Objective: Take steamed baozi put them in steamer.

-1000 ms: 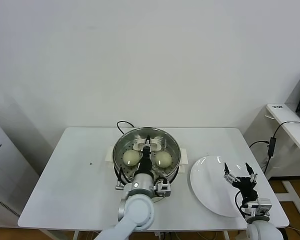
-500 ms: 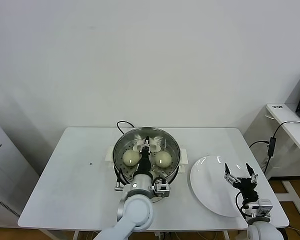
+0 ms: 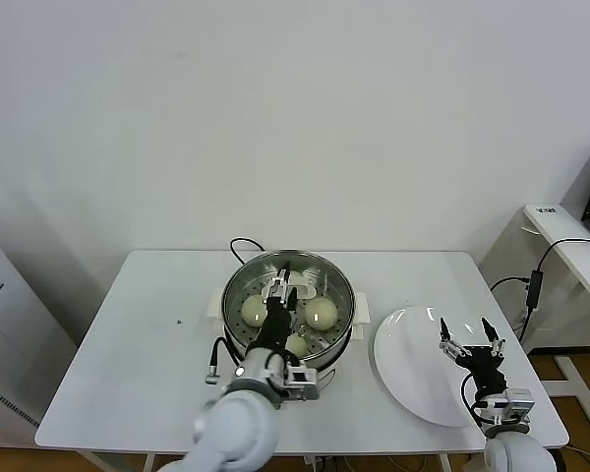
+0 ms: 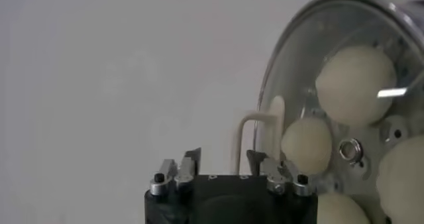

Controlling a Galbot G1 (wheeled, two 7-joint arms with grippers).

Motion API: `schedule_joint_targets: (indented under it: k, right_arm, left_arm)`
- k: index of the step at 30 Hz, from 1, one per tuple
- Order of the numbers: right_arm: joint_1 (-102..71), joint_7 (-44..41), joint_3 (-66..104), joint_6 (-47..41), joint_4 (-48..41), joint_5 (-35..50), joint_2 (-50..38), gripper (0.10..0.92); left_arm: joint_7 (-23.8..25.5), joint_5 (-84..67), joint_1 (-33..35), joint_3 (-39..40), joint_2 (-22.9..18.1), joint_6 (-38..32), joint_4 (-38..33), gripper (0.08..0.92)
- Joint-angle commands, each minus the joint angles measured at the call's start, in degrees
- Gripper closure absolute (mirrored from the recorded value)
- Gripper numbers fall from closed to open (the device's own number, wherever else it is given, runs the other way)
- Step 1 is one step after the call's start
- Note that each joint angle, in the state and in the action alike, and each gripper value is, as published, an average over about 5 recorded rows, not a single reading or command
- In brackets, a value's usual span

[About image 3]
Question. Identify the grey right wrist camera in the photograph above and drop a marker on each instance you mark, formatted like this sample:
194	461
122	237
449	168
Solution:
518	400

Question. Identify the white electric cooker pot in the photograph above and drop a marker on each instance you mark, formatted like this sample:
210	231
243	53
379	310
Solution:
361	319

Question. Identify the white side desk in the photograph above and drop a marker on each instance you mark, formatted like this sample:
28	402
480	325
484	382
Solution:
575	265

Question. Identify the white cabinet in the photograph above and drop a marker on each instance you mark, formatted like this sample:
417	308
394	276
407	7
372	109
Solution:
10	319

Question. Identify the large white plate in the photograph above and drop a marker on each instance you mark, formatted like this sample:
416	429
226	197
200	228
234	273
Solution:
408	364

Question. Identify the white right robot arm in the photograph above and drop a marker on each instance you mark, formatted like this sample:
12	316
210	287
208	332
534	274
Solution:
518	454

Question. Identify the white table leg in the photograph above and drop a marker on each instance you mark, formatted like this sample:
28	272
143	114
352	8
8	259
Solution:
445	463
147	463

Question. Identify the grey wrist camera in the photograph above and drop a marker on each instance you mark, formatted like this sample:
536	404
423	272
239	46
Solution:
518	400
302	381

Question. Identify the white steamed baozi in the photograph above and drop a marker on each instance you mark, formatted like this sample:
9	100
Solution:
296	346
321	314
253	312

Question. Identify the perforated steel steamer basket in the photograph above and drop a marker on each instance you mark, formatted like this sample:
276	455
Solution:
343	339

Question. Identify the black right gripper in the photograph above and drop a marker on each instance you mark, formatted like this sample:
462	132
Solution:
487	369

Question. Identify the small printed desk label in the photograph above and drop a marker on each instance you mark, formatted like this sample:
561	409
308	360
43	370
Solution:
544	210

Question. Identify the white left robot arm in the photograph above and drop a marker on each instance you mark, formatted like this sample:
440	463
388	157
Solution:
236	428

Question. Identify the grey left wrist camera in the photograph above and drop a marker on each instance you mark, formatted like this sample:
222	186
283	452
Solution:
302	381

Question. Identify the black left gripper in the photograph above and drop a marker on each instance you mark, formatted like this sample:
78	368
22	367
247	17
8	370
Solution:
275	327

